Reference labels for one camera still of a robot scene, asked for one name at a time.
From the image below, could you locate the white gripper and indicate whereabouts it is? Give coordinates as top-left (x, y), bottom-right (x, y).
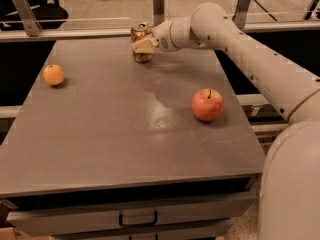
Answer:
top-left (132, 20), bottom-right (177, 53)

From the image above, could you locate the orange soda can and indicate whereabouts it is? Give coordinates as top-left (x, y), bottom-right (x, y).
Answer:
top-left (131, 21), bottom-right (155, 63)

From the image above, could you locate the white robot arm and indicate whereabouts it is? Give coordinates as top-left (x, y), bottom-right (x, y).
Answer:
top-left (132, 3), bottom-right (320, 240)

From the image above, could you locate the red apple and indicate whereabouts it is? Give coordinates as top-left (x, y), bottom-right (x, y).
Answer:
top-left (191, 88), bottom-right (224, 122)

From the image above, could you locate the orange fruit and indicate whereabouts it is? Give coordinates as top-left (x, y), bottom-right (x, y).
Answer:
top-left (43, 64), bottom-right (64, 86)

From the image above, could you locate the black office chair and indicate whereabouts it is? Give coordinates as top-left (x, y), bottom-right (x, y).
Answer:
top-left (0, 0), bottom-right (68, 31)

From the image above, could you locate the lower grey cabinet drawer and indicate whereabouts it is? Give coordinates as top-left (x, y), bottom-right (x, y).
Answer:
top-left (51, 219), bottom-right (232, 240)

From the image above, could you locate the grey cabinet drawer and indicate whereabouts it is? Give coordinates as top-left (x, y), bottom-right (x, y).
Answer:
top-left (7, 192), bottom-right (255, 236)
top-left (51, 219), bottom-right (232, 240)

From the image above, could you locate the middle metal railing bracket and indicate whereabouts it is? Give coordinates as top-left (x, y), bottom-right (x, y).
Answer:
top-left (153, 0), bottom-right (165, 25)

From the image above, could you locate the metal railing bracket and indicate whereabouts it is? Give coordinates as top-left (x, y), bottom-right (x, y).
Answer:
top-left (153, 0), bottom-right (165, 25)
top-left (12, 0), bottom-right (42, 37)
top-left (232, 0), bottom-right (251, 29)

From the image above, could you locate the right metal railing bracket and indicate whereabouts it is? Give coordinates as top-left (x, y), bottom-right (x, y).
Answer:
top-left (232, 0), bottom-right (251, 29)

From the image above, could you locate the left metal railing bracket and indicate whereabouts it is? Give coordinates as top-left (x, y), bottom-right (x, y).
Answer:
top-left (12, 0), bottom-right (42, 37)

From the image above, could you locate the black drawer handle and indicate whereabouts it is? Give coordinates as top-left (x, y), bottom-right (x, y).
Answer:
top-left (118, 211), bottom-right (158, 229)

